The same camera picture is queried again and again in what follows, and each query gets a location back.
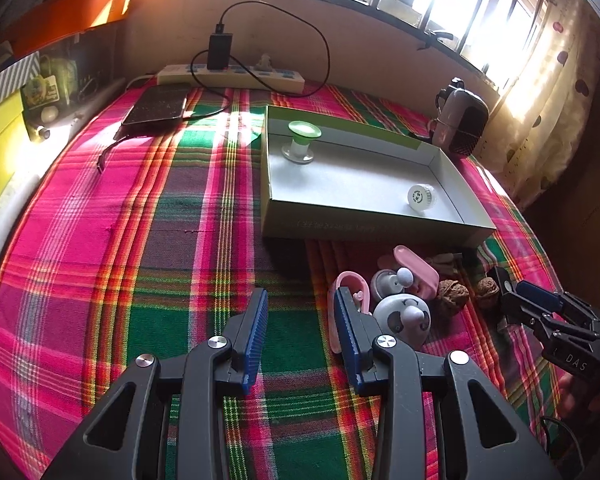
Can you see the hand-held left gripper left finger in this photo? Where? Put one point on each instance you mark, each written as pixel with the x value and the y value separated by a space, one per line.
pixel 257 340

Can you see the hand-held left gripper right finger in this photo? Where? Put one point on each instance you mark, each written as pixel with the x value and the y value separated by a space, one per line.
pixel 347 340

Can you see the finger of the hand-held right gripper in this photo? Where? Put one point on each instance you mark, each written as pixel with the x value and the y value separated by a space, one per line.
pixel 540 297
pixel 527 317

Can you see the brown walnut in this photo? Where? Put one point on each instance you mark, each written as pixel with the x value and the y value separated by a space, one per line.
pixel 452 296
pixel 487 291

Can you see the grey mini fan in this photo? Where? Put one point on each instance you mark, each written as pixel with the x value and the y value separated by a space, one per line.
pixel 385 285

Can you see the pink oval case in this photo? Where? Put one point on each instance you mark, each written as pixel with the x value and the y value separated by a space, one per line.
pixel 417 267

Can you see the shallow cardboard box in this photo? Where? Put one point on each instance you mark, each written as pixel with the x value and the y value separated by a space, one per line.
pixel 360 180

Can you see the person's right hand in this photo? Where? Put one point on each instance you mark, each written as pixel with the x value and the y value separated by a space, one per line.
pixel 572 397

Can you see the plaid blanket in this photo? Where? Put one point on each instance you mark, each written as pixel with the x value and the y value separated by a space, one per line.
pixel 130 260

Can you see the small clear jar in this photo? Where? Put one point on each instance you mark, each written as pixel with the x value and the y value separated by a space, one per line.
pixel 420 196

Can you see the grey portable heater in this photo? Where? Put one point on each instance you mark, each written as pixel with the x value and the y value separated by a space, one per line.
pixel 462 117

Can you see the green capped white spool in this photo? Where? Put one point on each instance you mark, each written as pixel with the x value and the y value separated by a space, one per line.
pixel 300 140

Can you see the spotted curtain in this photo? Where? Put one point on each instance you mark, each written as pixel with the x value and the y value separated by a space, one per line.
pixel 550 90

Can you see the black phone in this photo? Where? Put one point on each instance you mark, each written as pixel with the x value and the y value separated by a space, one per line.
pixel 155 105

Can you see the cream power strip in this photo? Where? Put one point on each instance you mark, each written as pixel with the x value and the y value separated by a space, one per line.
pixel 180 76

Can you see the white plug adaptor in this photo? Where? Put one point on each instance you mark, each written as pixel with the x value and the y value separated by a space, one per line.
pixel 265 64

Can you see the black window latch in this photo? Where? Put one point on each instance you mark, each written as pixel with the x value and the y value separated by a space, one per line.
pixel 435 40

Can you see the black charger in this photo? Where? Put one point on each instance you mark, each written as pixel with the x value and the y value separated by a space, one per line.
pixel 220 52

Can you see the clear storage bin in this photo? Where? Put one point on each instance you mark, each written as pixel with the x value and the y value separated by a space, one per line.
pixel 87 75

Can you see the green packet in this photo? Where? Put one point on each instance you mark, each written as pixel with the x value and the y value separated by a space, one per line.
pixel 42 91

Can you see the striped box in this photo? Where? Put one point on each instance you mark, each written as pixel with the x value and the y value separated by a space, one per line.
pixel 7 80

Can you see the orange tray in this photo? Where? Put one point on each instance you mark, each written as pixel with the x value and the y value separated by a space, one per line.
pixel 65 15

